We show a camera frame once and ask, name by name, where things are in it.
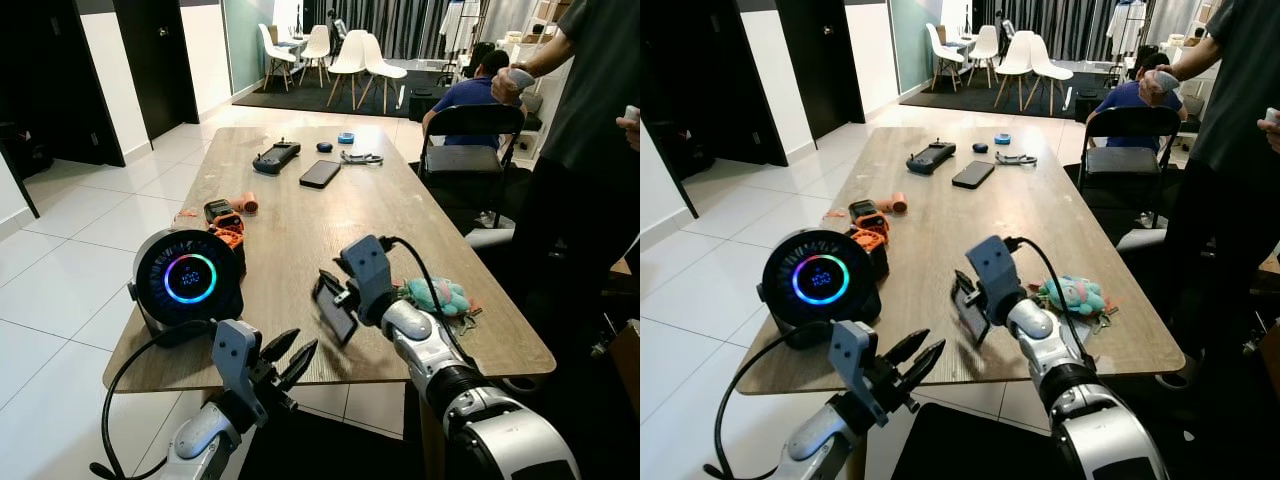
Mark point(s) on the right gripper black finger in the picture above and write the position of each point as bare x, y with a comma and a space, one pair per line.
336, 276
965, 275

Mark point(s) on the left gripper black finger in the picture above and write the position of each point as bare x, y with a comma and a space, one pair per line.
922, 365
298, 365
907, 347
279, 346

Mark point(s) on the bunch of keys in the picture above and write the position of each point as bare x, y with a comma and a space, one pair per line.
468, 315
1108, 312

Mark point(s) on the grey handheld controller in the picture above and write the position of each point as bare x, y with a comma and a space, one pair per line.
1170, 78
522, 78

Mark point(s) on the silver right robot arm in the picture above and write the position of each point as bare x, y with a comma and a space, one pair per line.
500, 430
1110, 430

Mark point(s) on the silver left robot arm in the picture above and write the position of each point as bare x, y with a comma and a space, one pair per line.
200, 440
820, 440

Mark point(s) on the standing person's right hand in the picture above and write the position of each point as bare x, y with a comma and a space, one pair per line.
505, 93
1152, 93

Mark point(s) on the standing person's left hand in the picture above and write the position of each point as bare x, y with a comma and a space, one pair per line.
1272, 137
632, 135

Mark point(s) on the orange black power tool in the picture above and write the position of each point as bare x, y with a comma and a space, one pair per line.
872, 240
230, 238

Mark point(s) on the black smartphone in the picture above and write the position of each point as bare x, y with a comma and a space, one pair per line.
973, 175
320, 174

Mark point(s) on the black orange battery pack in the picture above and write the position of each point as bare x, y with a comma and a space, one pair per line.
866, 212
220, 212

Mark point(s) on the black floor rug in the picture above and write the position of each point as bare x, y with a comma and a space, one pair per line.
960, 104
300, 104

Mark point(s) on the black folding chair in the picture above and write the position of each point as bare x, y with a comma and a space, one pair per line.
470, 120
1130, 122

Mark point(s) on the white shell chair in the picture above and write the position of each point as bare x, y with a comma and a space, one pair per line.
346, 56
985, 45
380, 65
275, 48
1048, 65
317, 45
942, 48
1012, 56

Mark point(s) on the seated person blue shirt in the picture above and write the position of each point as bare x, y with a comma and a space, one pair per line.
470, 95
1130, 98

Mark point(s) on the black door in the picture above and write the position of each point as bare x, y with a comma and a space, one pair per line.
155, 70
700, 70
50, 70
820, 70

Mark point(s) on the dark grey curtain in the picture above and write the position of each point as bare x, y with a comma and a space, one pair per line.
1060, 25
400, 25

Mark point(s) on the black bag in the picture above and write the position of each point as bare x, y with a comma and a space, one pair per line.
670, 150
25, 150

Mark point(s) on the standing person dark clothes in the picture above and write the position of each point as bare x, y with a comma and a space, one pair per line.
1240, 90
600, 80

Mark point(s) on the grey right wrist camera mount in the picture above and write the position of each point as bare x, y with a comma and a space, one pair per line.
995, 272
370, 275

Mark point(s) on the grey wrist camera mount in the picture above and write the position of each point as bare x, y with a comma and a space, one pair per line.
370, 275
855, 355
238, 355
995, 272

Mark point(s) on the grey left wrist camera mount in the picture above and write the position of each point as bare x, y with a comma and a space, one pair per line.
238, 355
855, 355

